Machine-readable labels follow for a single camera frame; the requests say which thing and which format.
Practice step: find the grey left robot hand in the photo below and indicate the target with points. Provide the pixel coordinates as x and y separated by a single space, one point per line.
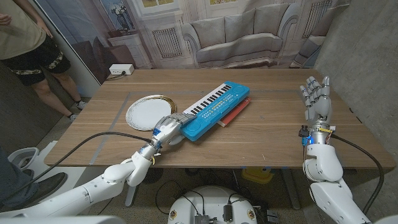
166 130

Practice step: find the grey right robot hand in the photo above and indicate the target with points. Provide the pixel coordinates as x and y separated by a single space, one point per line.
320 107

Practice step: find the blue toy piano keyboard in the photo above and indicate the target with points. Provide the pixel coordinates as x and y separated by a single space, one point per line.
217 110

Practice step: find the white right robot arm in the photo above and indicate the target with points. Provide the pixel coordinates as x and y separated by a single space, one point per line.
329 186

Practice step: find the gold-rimmed white paper plate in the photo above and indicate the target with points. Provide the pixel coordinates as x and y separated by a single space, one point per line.
149 112

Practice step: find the red notebook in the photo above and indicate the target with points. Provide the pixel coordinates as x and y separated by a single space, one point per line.
234 113

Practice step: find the black round floor fan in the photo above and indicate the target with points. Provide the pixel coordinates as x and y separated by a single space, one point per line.
158 175

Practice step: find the white table leg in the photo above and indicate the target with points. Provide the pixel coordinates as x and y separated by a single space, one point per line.
130 197
290 189

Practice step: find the white power strip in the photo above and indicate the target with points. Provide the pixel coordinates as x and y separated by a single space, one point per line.
121 69

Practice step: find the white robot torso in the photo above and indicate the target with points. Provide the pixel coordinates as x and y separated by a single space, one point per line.
211 199

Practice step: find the yellow object under table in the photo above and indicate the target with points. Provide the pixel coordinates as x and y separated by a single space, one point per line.
256 175

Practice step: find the printed living room backdrop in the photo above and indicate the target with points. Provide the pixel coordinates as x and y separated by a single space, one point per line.
236 40

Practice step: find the person in blue jeans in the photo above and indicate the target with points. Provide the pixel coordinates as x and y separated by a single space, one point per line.
12 177

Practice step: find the person in beige shirt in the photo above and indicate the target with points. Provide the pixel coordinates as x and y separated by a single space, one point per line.
18 37

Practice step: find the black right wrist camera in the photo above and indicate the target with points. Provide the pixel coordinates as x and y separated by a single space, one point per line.
303 131

